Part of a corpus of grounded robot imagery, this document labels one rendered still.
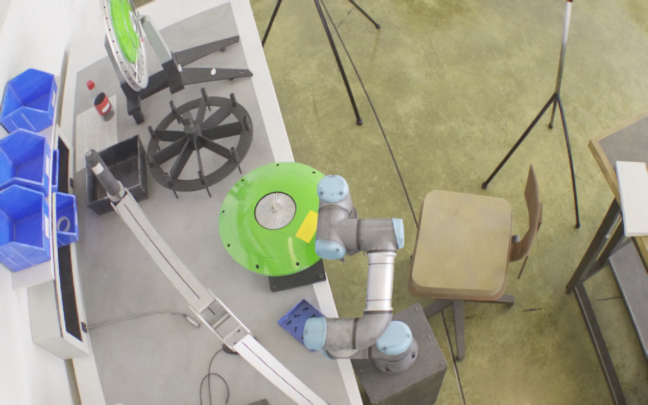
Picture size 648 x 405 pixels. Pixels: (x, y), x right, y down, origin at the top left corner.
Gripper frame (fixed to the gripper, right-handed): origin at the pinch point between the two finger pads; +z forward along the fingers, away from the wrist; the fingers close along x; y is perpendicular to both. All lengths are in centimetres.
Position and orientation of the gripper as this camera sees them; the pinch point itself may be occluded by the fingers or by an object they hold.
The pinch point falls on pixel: (355, 260)
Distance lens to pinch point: 164.8
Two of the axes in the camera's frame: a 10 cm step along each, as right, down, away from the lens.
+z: 1.8, 4.7, 8.6
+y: -3.8, -7.8, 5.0
